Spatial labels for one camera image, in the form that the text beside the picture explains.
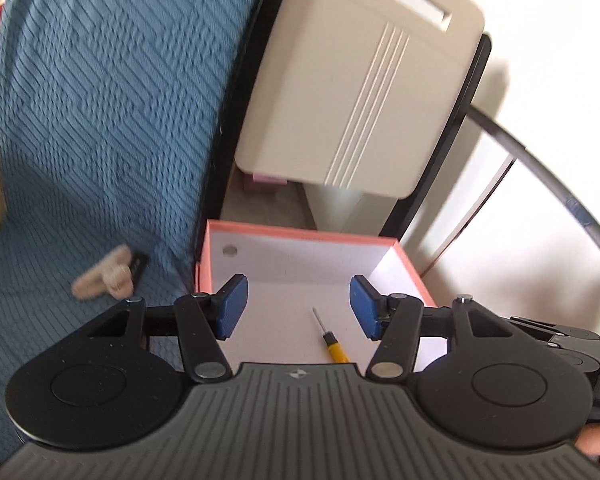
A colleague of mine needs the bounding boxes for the small black device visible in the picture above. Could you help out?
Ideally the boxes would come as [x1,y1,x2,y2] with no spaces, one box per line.
[127,254,150,281]

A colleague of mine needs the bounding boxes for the pink cardboard box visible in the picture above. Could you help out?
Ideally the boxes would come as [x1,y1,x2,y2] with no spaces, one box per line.
[195,219,438,376]

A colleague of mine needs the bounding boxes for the blue textured chair cover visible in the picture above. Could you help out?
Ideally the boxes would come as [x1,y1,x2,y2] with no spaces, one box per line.
[0,0,273,461]

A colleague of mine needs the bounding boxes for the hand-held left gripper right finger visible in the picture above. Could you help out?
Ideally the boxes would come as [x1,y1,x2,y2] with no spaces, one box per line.
[349,274,516,381]

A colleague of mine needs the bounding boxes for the black metal tube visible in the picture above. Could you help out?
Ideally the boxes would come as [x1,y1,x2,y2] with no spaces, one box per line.
[380,35,600,281]

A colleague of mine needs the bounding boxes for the yellow screwdriver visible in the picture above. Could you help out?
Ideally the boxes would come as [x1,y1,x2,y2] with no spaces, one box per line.
[311,307,352,365]

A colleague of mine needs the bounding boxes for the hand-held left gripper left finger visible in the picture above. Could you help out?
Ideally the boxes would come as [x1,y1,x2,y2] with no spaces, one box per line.
[87,274,248,383]

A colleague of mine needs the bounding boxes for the person's right hand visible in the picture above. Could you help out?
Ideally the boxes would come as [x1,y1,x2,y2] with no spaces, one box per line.
[575,422,600,471]

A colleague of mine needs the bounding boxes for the beige hair clip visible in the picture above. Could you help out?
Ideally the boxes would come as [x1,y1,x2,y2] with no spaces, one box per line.
[71,244,133,301]

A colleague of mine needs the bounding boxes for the small pink block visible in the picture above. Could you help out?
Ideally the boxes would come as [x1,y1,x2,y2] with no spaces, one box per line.
[243,172,287,193]

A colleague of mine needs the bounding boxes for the black chair frame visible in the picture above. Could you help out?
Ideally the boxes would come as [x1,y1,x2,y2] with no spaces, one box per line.
[195,0,301,266]

